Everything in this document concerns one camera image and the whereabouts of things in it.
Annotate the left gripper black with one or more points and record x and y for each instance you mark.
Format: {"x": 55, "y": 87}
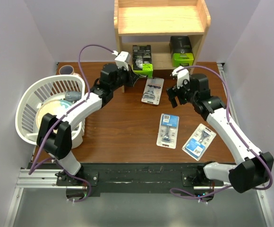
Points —
{"x": 132, "y": 76}

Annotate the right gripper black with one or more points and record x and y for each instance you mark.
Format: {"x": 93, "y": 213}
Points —
{"x": 173, "y": 91}

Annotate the black green razor box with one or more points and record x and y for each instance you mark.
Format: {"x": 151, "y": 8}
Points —
{"x": 181, "y": 51}
{"x": 142, "y": 60}

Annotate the white Gillette razor blister pack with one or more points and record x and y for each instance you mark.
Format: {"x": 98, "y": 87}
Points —
{"x": 153, "y": 90}

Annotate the blue razor blister pack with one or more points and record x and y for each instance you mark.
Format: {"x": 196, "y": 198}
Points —
{"x": 168, "y": 131}
{"x": 199, "y": 142}

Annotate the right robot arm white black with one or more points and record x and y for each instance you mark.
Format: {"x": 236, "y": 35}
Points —
{"x": 252, "y": 168}

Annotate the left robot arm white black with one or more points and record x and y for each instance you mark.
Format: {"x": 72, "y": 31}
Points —
{"x": 55, "y": 133}

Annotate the wooden two-tier shelf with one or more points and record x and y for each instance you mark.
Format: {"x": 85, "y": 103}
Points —
{"x": 147, "y": 18}

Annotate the grey cup in basket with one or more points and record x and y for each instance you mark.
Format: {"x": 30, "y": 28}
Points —
{"x": 72, "y": 96}

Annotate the purple and pink mug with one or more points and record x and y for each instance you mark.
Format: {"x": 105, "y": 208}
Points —
{"x": 66, "y": 70}

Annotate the white bowl under basket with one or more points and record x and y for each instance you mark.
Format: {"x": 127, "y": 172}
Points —
{"x": 77, "y": 135}

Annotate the cream and teal plate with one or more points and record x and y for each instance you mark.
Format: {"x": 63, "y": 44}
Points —
{"x": 53, "y": 107}

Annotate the white plastic slatted basket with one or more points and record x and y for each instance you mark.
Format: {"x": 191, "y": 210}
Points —
{"x": 42, "y": 91}

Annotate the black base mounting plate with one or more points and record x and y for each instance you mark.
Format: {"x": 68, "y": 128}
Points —
{"x": 144, "y": 178}

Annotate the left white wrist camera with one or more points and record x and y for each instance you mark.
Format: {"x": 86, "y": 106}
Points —
{"x": 122, "y": 59}

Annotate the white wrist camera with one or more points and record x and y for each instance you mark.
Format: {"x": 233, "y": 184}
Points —
{"x": 181, "y": 74}
{"x": 122, "y": 59}

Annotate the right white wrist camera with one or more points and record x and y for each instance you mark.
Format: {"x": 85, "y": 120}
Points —
{"x": 181, "y": 74}

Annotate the aluminium frame rail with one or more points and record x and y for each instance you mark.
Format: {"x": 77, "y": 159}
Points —
{"x": 252, "y": 169}

